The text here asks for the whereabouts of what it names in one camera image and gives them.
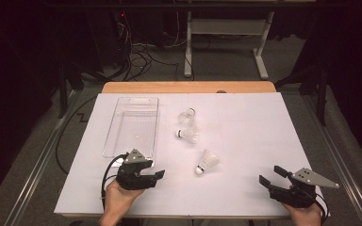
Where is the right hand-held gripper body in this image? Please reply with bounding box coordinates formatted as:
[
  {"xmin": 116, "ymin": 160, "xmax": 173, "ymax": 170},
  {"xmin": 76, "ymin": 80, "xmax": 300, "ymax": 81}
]
[{"xmin": 268, "ymin": 168, "xmax": 340, "ymax": 209}]

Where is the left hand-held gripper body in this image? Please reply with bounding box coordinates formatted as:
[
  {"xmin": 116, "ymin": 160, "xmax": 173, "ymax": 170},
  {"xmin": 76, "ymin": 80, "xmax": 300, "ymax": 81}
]
[{"xmin": 116, "ymin": 149, "xmax": 158, "ymax": 191}]

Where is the clear plastic bin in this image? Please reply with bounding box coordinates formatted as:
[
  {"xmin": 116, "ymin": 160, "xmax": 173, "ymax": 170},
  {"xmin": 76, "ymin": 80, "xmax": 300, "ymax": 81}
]
[{"xmin": 102, "ymin": 96, "xmax": 160, "ymax": 169}]

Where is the white shuttlecock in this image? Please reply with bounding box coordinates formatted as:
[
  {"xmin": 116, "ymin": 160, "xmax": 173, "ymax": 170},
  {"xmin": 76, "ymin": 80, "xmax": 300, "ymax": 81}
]
[
  {"xmin": 174, "ymin": 125, "xmax": 201, "ymax": 145},
  {"xmin": 177, "ymin": 107, "xmax": 197, "ymax": 127},
  {"xmin": 194, "ymin": 149, "xmax": 221, "ymax": 176}
]

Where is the person's right hand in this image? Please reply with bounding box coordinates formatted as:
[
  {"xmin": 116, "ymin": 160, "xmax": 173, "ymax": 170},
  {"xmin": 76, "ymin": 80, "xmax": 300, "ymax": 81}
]
[{"xmin": 281, "ymin": 201, "xmax": 323, "ymax": 226}]

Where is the person's left hand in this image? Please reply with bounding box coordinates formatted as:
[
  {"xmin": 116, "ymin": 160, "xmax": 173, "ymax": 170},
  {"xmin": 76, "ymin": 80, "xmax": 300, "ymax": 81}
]
[{"xmin": 99, "ymin": 179, "xmax": 145, "ymax": 222}]

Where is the wooden table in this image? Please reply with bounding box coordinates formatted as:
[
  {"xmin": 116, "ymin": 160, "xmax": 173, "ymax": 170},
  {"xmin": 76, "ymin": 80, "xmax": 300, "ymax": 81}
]
[{"xmin": 60, "ymin": 80, "xmax": 291, "ymax": 220}]

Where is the black metal stand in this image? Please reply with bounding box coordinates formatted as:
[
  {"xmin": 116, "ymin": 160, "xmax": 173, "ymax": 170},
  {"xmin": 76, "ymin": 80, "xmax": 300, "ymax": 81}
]
[
  {"xmin": 276, "ymin": 60, "xmax": 328, "ymax": 126},
  {"xmin": 58, "ymin": 60, "xmax": 86, "ymax": 120}
]

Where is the dark curtain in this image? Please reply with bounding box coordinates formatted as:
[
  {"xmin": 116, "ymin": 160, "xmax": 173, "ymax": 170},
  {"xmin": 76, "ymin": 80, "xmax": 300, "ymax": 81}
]
[
  {"xmin": 0, "ymin": 0, "xmax": 64, "ymax": 215},
  {"xmin": 307, "ymin": 0, "xmax": 362, "ymax": 177}
]

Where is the black equipment box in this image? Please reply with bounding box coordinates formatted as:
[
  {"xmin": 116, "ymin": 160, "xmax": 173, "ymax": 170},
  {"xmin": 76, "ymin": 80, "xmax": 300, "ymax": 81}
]
[{"xmin": 86, "ymin": 8, "xmax": 131, "ymax": 69}]

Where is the left hand-held gripper black cable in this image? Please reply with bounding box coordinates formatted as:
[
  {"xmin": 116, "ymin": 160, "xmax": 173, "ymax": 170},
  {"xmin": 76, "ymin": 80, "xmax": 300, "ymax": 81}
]
[{"xmin": 101, "ymin": 153, "xmax": 130, "ymax": 210}]

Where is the hand-held gripper black cable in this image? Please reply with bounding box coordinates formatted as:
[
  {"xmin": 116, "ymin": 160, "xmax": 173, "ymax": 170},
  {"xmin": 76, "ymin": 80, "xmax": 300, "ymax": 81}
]
[
  {"xmin": 314, "ymin": 192, "xmax": 330, "ymax": 226},
  {"xmin": 101, "ymin": 153, "xmax": 130, "ymax": 210}
]

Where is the right hand-held gripper black cable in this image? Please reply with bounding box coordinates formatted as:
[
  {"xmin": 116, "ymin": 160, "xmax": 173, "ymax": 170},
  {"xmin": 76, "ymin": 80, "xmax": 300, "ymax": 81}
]
[{"xmin": 314, "ymin": 192, "xmax": 330, "ymax": 226}]

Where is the aluminium floor rail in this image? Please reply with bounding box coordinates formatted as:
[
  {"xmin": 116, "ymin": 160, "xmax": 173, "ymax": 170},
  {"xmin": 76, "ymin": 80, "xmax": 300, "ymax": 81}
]
[
  {"xmin": 301, "ymin": 93, "xmax": 362, "ymax": 226},
  {"xmin": 4, "ymin": 90, "xmax": 79, "ymax": 226}
]

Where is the black floor cable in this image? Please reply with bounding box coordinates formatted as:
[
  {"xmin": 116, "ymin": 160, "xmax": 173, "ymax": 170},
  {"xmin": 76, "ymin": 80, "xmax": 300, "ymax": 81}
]
[{"xmin": 55, "ymin": 95, "xmax": 98, "ymax": 174}]

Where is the bundle of floor cables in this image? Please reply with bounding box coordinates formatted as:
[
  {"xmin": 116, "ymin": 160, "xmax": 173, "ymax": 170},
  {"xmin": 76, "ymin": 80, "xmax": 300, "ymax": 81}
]
[{"xmin": 116, "ymin": 12, "xmax": 180, "ymax": 83}]

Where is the white metal stand frame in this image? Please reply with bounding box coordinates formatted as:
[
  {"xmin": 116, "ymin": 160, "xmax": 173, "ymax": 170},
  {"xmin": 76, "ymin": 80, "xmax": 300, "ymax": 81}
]
[{"xmin": 183, "ymin": 10, "xmax": 276, "ymax": 80}]

